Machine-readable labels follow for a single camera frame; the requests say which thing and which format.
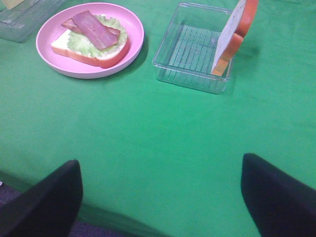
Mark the pink round plate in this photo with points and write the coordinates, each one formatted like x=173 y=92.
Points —
x=52 y=29

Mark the bread slice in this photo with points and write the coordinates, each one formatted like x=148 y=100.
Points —
x=59 y=46
x=233 y=34

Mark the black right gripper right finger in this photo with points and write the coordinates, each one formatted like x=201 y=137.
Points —
x=280 y=205

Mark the green lettuce leaf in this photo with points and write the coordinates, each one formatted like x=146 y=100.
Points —
x=80 y=44

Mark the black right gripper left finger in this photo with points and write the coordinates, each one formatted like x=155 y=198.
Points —
x=48 y=209

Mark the bacon strip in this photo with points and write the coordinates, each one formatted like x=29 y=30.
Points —
x=100 y=35
x=69 y=24

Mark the yellow cheese slice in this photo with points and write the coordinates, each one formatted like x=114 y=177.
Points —
x=9 y=4

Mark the clear left ingredient tray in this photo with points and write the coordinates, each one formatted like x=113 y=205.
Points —
x=19 y=22

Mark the green table cloth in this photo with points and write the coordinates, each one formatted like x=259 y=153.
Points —
x=157 y=158

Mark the clear right bread tray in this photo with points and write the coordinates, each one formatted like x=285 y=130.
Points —
x=186 y=53

